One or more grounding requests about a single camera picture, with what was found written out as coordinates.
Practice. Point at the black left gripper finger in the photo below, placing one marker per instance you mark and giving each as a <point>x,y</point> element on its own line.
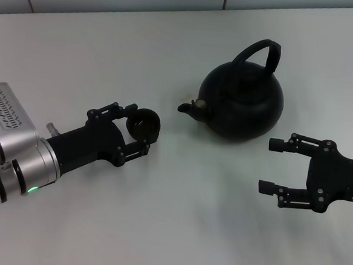
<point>134,152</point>
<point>114,111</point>

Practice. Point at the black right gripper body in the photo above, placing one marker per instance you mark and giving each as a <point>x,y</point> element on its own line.
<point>336,180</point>

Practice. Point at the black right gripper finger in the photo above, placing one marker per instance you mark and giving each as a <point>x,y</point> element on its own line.
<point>293,198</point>
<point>297,144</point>

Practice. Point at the small dark teacup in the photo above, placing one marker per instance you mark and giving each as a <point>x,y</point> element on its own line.
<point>142,127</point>

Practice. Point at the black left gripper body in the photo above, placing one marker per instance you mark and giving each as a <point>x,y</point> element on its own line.
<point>90,144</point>

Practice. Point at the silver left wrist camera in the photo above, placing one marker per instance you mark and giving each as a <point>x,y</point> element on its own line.
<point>5,111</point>

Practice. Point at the black round teapot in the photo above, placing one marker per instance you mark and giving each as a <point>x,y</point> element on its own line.
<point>242,106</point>

